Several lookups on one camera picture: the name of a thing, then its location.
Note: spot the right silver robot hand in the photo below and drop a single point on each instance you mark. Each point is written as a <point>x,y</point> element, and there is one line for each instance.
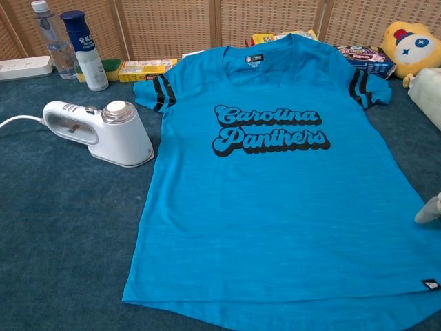
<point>430,210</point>

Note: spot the blue Carolina Panthers T-shirt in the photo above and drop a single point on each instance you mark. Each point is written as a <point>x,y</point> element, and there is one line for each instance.
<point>275,207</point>

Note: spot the white handheld steam iron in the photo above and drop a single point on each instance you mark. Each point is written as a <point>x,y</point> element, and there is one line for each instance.
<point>120,141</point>

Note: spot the white fabric bundle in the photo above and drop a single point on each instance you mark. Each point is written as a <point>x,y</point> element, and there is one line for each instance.
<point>427,93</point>

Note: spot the dark sanitary pad package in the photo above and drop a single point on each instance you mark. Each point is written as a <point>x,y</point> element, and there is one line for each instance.
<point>372,62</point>

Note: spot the yellow plush toy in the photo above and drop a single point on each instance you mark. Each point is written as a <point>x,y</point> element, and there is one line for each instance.
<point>413,48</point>

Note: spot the yellow snack package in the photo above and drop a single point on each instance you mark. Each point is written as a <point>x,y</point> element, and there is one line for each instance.
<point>265,37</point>

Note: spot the white and pink package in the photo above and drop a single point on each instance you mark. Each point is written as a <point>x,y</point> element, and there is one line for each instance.
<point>193,54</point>

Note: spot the wicker folding screen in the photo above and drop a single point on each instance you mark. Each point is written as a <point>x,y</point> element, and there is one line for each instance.
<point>165,27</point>

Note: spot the yellow rectangular box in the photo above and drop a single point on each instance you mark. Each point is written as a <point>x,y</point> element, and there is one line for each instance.
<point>138,72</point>

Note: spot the green and yellow sponge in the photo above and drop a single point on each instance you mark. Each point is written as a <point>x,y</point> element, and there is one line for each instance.
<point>112,69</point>

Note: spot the teal carpet table cover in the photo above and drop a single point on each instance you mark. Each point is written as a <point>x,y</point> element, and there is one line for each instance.
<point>69,224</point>

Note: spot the white bottle with blue cap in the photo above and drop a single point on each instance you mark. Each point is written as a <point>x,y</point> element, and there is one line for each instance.
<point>91,65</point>

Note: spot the clear plastic water bottle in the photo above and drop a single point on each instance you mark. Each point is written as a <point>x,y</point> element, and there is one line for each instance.
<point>56,45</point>

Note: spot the white power strip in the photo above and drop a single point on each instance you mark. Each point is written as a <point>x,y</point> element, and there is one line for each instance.
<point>24,67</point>

